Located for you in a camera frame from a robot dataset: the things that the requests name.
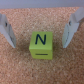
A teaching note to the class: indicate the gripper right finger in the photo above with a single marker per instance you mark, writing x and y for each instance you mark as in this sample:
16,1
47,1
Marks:
70,28

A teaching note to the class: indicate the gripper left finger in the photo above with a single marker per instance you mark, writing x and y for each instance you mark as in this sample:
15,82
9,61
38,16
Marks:
7,30

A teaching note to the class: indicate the yellow block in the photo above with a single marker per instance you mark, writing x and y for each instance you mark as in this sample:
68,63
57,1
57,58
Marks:
41,44

